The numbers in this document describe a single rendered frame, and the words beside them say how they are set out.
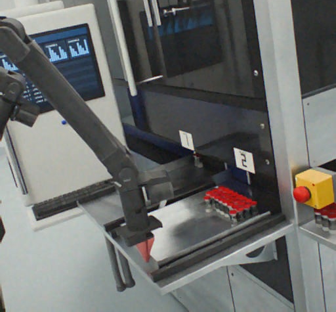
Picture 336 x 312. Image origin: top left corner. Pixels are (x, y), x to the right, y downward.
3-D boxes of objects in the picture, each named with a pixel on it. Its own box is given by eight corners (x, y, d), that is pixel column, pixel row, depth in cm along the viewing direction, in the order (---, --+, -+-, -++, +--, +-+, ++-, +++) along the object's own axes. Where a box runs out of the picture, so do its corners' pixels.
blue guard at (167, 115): (76, 104, 288) (69, 76, 283) (277, 177, 119) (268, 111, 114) (75, 104, 288) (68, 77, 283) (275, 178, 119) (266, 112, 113)
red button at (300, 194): (303, 196, 111) (301, 181, 110) (315, 201, 107) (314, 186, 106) (291, 201, 109) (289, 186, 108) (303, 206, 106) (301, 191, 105)
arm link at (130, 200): (116, 181, 108) (117, 190, 103) (144, 175, 109) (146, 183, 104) (122, 207, 110) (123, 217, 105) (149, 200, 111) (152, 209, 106)
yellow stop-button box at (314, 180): (318, 191, 115) (315, 165, 113) (340, 200, 109) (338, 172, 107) (296, 201, 112) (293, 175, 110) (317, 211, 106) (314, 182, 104)
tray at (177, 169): (194, 161, 178) (192, 153, 177) (231, 177, 155) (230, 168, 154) (115, 191, 164) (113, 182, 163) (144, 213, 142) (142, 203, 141)
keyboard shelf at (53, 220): (122, 177, 207) (121, 171, 207) (144, 194, 182) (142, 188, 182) (25, 209, 192) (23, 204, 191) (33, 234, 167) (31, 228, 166)
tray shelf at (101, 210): (188, 163, 183) (188, 159, 182) (315, 219, 122) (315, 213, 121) (77, 205, 164) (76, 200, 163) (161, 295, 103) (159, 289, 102)
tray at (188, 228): (219, 195, 144) (217, 185, 143) (271, 222, 121) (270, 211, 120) (122, 235, 131) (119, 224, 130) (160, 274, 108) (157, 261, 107)
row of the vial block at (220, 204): (212, 203, 138) (210, 190, 137) (247, 223, 122) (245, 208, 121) (207, 206, 137) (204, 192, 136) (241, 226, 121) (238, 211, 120)
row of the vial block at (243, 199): (224, 198, 140) (222, 185, 138) (260, 217, 124) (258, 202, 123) (219, 201, 139) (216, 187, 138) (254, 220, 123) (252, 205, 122)
